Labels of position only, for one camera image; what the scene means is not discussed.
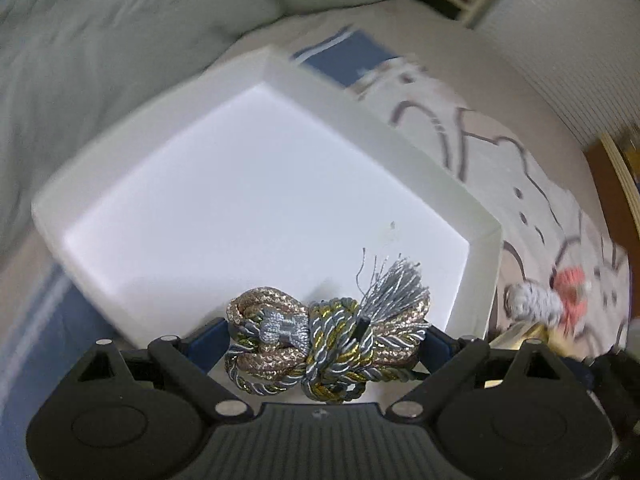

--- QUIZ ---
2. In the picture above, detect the white grey yarn ball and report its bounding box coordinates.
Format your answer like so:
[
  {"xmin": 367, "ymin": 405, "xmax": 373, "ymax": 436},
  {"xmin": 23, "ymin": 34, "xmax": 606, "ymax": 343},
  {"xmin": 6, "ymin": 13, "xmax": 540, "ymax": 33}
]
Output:
[{"xmin": 504, "ymin": 282, "xmax": 564, "ymax": 327}]

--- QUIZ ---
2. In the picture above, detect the gold grey braided rope bundle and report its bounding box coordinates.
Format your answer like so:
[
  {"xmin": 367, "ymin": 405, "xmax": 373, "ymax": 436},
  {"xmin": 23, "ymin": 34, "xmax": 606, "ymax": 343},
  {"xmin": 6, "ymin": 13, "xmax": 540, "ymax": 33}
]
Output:
[{"xmin": 223, "ymin": 247, "xmax": 433, "ymax": 404}]

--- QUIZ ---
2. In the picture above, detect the pink crochet octopus toy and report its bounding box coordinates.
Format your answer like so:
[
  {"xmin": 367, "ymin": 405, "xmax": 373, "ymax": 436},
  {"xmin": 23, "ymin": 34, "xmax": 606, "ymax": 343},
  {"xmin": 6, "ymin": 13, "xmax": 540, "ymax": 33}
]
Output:
[{"xmin": 552, "ymin": 266, "xmax": 590, "ymax": 330}]

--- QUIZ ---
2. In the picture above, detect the oval wooden box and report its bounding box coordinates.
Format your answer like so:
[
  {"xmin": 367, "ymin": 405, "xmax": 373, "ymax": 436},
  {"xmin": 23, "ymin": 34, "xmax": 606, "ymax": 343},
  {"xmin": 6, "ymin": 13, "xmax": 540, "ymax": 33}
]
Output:
[{"xmin": 483, "ymin": 322, "xmax": 579, "ymax": 389}]

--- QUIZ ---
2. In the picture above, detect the cartoon cat print blanket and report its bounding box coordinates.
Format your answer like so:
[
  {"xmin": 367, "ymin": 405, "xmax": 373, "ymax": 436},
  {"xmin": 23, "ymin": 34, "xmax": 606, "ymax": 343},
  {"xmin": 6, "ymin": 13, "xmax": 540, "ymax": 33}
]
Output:
[{"xmin": 348, "ymin": 58, "xmax": 631, "ymax": 358}]

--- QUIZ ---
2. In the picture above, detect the white shallow cardboard box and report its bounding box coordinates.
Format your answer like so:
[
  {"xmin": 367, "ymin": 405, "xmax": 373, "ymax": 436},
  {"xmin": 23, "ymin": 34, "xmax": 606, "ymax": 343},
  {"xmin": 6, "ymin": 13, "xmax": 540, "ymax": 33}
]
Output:
[{"xmin": 32, "ymin": 48, "xmax": 502, "ymax": 347}]

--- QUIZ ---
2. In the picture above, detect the wooden bed headboard shelf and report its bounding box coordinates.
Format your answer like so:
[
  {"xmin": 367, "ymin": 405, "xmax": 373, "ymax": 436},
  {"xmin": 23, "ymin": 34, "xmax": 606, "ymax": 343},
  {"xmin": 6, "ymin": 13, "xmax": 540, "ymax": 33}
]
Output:
[{"xmin": 586, "ymin": 133, "xmax": 639, "ymax": 266}]

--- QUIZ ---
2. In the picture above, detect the grey quilted duvet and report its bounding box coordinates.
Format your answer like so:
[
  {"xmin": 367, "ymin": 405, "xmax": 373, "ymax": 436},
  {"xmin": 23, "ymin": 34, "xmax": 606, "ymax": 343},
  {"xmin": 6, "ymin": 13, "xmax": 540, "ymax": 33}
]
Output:
[{"xmin": 1, "ymin": 0, "xmax": 381, "ymax": 252}]

